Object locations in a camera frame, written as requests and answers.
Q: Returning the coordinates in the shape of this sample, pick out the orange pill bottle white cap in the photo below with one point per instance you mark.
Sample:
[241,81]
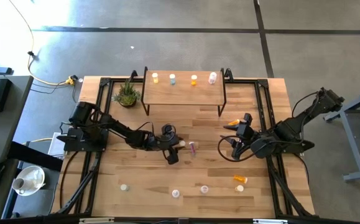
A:
[193,79]
[240,179]
[234,121]

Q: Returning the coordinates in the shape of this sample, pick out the blue pill bottle pink pills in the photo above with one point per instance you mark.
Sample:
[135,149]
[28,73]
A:
[192,147]

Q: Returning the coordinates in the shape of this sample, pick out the silver metal bracket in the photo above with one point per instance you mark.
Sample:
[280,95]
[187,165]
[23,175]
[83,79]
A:
[270,221]
[95,220]

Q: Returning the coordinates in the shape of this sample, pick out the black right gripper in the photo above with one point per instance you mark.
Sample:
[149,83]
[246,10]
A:
[245,130]

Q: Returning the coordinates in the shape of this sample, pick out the black aluminium table frame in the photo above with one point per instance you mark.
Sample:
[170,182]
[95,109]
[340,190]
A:
[245,81]

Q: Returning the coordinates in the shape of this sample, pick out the gray side cart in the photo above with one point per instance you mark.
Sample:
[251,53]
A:
[33,205]

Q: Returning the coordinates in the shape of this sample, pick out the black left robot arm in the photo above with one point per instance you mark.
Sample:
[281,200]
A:
[120,129]

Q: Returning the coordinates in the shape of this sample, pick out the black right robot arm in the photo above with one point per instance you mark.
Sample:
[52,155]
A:
[294,124]

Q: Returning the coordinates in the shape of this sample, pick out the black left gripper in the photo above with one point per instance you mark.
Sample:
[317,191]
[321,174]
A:
[168,146]

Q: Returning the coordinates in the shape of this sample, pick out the clear pill bottle white cap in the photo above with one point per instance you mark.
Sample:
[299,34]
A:
[175,193]
[204,189]
[212,77]

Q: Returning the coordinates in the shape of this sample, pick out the gray metal cart frame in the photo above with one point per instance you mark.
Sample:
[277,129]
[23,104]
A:
[354,149]

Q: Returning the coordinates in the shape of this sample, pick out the green succulent in dark pot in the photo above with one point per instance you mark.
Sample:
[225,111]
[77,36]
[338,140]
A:
[127,96]

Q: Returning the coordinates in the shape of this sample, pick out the wooden shelf black metal legs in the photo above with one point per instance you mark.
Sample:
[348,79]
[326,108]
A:
[182,96]

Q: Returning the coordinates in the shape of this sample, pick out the blue pill bottle white cap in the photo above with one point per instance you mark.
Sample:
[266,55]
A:
[172,78]
[123,187]

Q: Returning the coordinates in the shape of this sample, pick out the black flat panel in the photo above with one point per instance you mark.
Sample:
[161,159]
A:
[33,157]

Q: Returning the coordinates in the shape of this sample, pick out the white box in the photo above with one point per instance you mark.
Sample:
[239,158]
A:
[55,149]

